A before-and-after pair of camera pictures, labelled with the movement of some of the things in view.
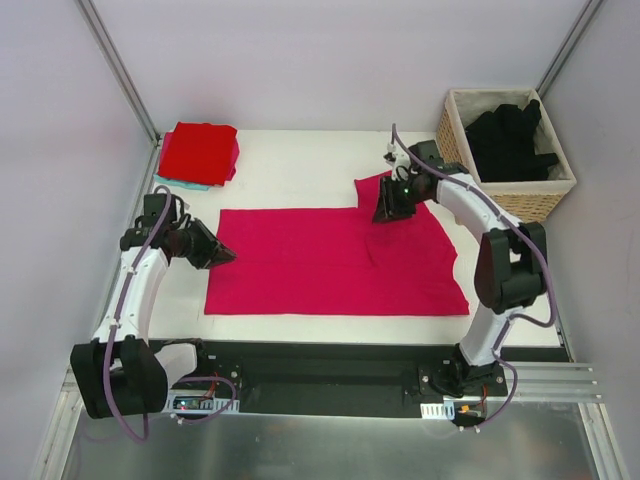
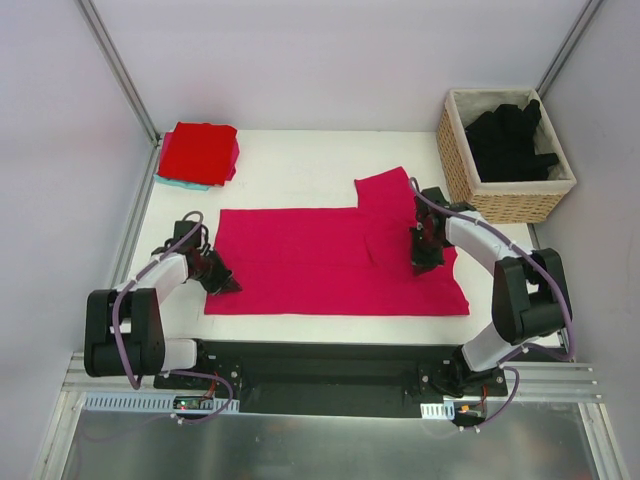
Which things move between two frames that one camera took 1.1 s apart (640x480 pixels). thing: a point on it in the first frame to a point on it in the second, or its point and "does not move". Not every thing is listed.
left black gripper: x=203 y=244 to x=218 y=273
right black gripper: x=393 y=196 to x=425 y=253
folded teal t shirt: x=182 y=183 does not move
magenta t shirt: x=335 y=261 does not move
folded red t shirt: x=197 y=152 does not move
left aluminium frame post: x=120 y=70 does not move
